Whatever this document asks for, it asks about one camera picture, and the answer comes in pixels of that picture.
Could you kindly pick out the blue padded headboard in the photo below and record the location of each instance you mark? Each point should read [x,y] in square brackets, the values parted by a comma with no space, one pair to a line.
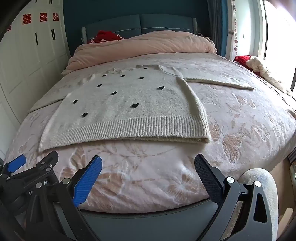
[161,23]

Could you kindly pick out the white wardrobe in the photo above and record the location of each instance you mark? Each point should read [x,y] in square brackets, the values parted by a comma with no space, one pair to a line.
[27,69]

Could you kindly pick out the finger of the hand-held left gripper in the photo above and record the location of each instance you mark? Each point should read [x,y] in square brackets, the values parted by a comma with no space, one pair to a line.
[46,161]
[16,163]

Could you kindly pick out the pink duvet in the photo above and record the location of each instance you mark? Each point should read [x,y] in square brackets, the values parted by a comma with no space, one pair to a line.
[143,46]

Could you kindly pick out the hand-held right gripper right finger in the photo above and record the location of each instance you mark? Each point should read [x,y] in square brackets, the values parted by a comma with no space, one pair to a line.
[208,178]

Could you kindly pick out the white sweater with black hearts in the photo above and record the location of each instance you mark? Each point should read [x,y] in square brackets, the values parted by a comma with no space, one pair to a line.
[138,104]

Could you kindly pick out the red cloth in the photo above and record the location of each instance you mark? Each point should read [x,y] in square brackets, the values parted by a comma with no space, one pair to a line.
[104,36]

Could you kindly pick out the bed with floral pink cover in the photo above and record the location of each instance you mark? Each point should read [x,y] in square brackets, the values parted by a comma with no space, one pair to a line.
[231,129]

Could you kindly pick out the red paper decoration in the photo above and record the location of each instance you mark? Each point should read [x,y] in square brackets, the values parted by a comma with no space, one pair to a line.
[8,27]
[27,19]
[43,17]
[55,16]

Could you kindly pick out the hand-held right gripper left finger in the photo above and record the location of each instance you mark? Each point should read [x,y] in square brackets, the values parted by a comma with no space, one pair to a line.
[89,180]

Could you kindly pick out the window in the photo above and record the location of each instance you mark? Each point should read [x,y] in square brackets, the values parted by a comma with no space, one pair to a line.
[277,34]

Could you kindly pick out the red cushion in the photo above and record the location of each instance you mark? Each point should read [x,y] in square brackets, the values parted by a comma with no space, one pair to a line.
[241,59]

